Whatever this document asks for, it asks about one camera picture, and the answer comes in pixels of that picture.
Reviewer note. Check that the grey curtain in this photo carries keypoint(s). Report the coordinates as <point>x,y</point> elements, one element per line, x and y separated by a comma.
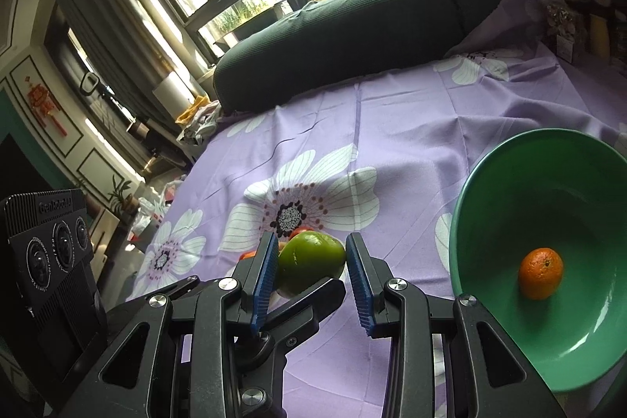
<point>112,21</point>

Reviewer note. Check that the purple floral bedsheet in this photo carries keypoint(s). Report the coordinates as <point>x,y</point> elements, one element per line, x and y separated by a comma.
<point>401,144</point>

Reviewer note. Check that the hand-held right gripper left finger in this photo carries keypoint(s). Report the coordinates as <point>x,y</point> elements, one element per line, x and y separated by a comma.
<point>264,286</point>

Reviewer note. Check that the small potted plant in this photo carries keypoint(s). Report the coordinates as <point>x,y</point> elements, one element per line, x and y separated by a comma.
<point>120,197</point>

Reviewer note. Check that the planter with grass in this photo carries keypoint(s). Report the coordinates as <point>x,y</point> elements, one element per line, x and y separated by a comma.
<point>245,26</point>

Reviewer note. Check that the red knot wall decoration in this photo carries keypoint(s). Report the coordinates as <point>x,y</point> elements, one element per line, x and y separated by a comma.
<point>44,102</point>

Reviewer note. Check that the yellow bottle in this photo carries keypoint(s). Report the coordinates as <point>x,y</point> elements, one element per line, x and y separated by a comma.
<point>598,36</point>

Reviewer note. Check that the orange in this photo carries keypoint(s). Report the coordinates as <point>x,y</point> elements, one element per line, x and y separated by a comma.
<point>541,273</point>

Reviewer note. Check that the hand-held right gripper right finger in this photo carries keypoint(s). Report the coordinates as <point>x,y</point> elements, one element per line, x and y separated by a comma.
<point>360,286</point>

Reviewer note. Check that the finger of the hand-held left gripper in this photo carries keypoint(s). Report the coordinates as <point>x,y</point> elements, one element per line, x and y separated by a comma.
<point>308,308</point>

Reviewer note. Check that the clear snack bag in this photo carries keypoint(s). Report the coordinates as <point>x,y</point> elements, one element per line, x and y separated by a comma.
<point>563,26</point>

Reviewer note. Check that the yellow cloth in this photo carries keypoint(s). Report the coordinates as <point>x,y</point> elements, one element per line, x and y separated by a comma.
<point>193,109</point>

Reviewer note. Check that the white plastic bag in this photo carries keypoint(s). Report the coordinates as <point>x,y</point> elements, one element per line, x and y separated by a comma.
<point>152,215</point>

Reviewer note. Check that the crumpled grey cloth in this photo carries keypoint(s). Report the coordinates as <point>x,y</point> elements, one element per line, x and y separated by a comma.
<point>203,130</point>

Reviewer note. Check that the green apple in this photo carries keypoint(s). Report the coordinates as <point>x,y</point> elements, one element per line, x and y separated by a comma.
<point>308,261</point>

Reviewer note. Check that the green plastic bowl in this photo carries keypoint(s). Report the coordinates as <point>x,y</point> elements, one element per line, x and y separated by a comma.
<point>563,202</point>

